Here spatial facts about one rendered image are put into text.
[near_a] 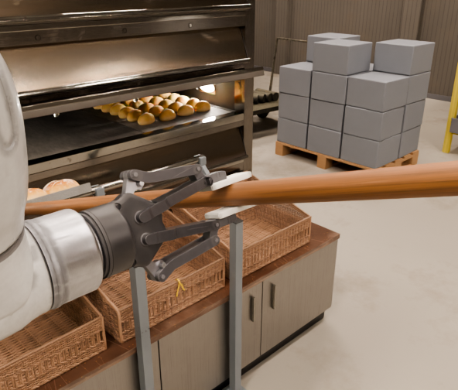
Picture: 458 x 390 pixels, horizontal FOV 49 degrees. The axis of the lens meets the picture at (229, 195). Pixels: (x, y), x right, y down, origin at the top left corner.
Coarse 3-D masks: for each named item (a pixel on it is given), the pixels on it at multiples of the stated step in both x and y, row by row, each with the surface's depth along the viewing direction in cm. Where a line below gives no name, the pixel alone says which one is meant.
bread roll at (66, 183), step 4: (60, 180) 157; (64, 180) 157; (68, 180) 158; (72, 180) 159; (56, 184) 156; (60, 184) 156; (64, 184) 156; (68, 184) 157; (72, 184) 158; (76, 184) 159; (52, 188) 155; (56, 188) 155; (60, 188) 155; (64, 188) 156; (68, 188) 156; (52, 192) 155
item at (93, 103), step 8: (256, 72) 249; (208, 80) 229; (216, 80) 232; (224, 80) 235; (232, 80) 239; (160, 88) 212; (168, 88) 214; (176, 88) 217; (184, 88) 220; (192, 88) 223; (120, 96) 199; (128, 96) 202; (136, 96) 204; (144, 96) 207; (72, 104) 186; (80, 104) 189; (88, 104) 191; (96, 104) 193; (24, 112) 175; (32, 112) 177; (40, 112) 179; (48, 112) 181; (56, 112) 183
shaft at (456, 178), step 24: (384, 168) 47; (408, 168) 45; (432, 168) 43; (456, 168) 41; (144, 192) 80; (216, 192) 65; (240, 192) 61; (264, 192) 58; (288, 192) 55; (312, 192) 53; (336, 192) 50; (360, 192) 48; (384, 192) 46; (408, 192) 44; (432, 192) 43; (456, 192) 41
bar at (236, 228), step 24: (168, 168) 197; (96, 192) 177; (24, 216) 162; (240, 240) 206; (240, 264) 210; (144, 288) 176; (240, 288) 215; (144, 312) 180; (240, 312) 220; (144, 336) 183; (240, 336) 226; (144, 360) 187; (240, 360) 232; (144, 384) 192; (240, 384) 237
